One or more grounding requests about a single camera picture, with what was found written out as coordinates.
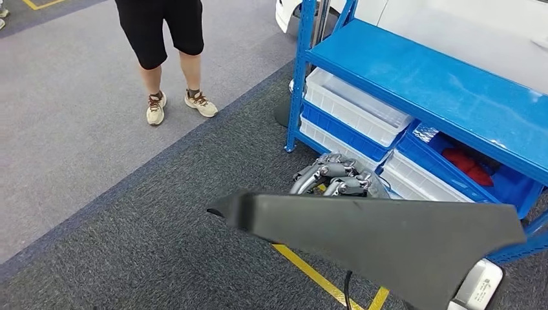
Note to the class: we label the blue plastic crate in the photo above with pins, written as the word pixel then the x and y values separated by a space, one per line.
pixel 342 134

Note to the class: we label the clear plastic bag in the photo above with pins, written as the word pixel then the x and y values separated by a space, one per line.
pixel 426 132

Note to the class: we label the blue metal shelf rack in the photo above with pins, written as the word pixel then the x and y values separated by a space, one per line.
pixel 428 85

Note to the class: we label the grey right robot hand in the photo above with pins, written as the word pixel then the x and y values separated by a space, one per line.
pixel 338 177

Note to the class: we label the white car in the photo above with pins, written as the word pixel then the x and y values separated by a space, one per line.
pixel 471 25

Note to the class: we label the red cloth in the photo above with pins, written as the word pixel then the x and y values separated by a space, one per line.
pixel 466 167

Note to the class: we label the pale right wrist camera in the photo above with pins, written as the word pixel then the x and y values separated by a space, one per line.
pixel 479 286

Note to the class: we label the person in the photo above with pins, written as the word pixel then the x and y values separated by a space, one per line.
pixel 3 13
pixel 150 34

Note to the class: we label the black plastic plate frame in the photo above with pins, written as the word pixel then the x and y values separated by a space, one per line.
pixel 385 248

